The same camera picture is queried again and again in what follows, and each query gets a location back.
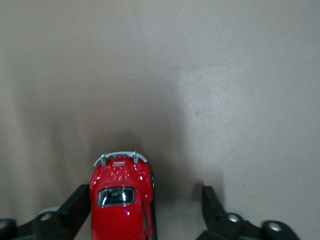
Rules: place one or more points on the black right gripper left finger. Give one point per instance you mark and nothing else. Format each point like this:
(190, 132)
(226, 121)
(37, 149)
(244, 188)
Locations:
(62, 220)

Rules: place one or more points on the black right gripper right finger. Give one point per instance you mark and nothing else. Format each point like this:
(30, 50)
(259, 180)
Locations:
(225, 227)

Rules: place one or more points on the red beetle toy car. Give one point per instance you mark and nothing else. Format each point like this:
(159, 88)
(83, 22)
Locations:
(117, 220)

